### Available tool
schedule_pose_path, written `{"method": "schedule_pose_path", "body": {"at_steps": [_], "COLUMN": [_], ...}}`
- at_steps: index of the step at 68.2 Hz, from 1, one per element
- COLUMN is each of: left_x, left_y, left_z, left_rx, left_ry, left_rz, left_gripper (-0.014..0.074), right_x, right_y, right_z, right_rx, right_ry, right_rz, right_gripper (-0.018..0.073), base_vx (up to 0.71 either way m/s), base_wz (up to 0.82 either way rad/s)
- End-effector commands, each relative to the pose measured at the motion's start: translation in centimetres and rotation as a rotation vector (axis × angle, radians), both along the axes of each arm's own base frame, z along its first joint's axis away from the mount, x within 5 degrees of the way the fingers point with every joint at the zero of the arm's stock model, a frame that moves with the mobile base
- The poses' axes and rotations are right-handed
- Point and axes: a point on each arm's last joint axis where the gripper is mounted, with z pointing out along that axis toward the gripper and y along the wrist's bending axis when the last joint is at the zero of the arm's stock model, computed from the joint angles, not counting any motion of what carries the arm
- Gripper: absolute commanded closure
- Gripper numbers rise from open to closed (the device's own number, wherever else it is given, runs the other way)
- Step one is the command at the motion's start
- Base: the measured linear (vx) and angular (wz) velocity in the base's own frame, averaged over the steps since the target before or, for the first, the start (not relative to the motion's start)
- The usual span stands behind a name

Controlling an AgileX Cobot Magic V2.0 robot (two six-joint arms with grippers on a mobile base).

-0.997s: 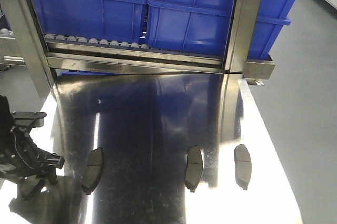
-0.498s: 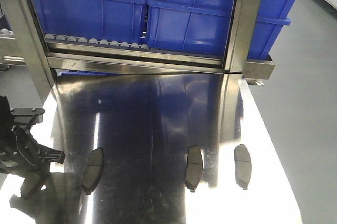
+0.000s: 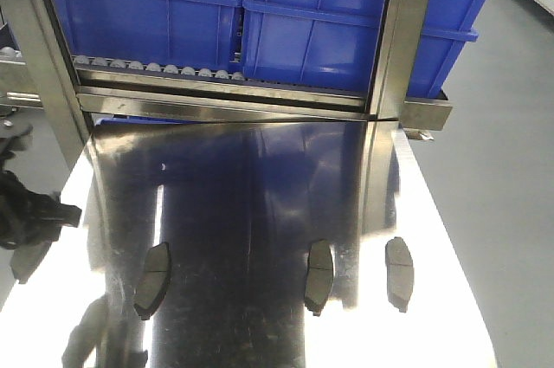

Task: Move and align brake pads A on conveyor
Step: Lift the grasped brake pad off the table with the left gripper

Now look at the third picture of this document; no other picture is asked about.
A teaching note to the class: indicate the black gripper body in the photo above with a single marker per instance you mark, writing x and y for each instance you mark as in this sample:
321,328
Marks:
29,218

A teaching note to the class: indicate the grey brake pad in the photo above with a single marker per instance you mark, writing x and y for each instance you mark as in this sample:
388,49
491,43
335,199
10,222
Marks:
27,259
319,276
400,273
154,281

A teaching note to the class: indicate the roller conveyor track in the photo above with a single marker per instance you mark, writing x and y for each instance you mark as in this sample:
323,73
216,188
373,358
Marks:
98,62

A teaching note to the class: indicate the left blue plastic bin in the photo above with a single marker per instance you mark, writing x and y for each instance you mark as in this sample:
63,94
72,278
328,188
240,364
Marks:
196,33

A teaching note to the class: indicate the blue plastic bin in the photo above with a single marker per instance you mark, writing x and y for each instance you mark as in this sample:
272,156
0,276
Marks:
333,43
196,33

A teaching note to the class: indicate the right blue plastic bin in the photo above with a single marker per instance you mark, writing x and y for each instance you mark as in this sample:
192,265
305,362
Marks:
333,43

